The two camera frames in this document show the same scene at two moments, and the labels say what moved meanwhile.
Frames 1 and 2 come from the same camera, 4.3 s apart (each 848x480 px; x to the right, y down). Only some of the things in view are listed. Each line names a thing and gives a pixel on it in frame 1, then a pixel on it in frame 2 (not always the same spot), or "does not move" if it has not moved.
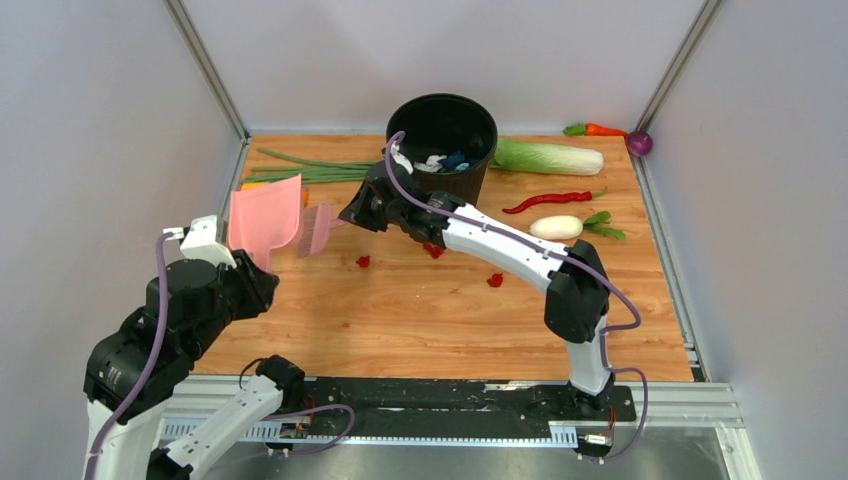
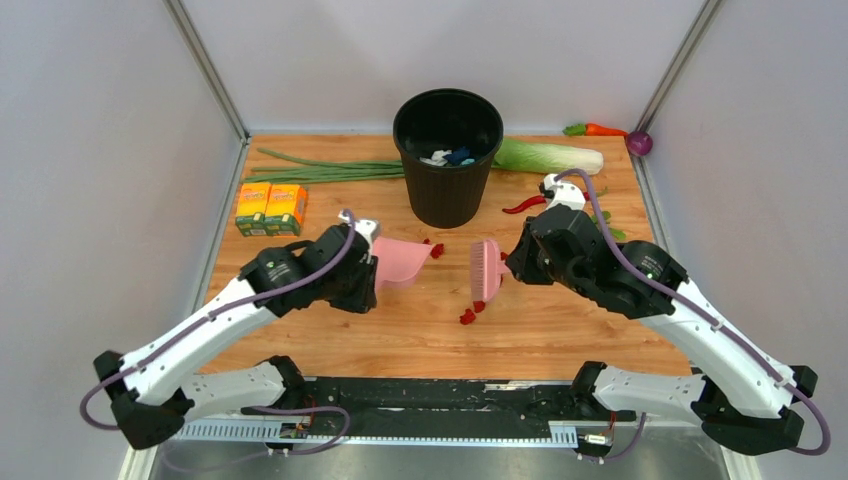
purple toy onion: [639, 142] does not move
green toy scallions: [311, 170] does not move
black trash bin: [443, 124] does not move
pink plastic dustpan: [264, 218] -> [398, 262]
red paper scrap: [436, 251] does not move
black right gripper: [358, 211] -> [519, 260]
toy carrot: [592, 129] does not move
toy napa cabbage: [533, 157] does not move
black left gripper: [260, 286] -> [364, 300]
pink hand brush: [314, 229] -> [486, 268]
